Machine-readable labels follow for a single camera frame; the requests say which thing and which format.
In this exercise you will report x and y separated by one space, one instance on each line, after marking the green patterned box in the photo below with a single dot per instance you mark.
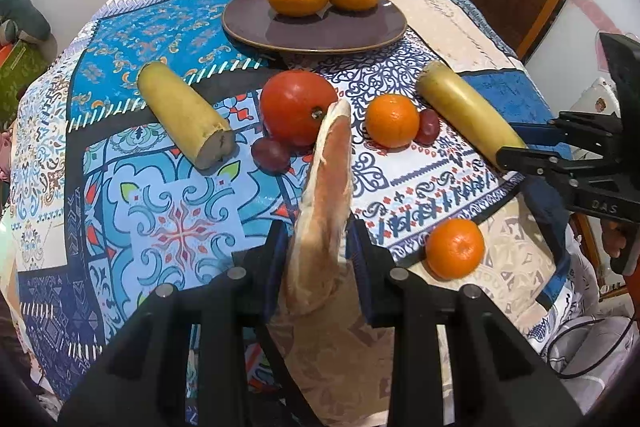
20 77

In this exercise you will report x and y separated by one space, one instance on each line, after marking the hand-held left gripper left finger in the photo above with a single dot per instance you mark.
277 257

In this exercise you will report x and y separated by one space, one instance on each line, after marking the grey plush toy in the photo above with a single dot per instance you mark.
22 17

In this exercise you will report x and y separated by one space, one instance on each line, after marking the dark red plum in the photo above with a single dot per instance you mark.
428 127

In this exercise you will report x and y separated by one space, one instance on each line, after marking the red tomato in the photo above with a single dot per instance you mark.
295 107

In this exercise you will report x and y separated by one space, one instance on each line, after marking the small tangerine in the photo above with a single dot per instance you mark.
455 248
391 121

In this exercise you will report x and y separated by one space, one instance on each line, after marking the dark red grape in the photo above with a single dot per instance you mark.
270 154

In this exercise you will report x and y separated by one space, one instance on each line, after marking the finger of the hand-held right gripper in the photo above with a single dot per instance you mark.
545 159
565 129

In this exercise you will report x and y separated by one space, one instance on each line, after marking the person's right hand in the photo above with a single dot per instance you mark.
614 239

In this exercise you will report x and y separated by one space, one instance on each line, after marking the cut banana piece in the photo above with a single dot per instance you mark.
465 107
180 112

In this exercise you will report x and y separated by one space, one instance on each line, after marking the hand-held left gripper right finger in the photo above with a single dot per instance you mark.
360 257

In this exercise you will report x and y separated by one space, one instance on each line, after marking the brown round plate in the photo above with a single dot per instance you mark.
310 34

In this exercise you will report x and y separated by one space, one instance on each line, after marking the patchwork patterned tablecloth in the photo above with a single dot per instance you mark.
165 227

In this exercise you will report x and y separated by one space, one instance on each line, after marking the white patterned pillow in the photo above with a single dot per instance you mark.
595 99

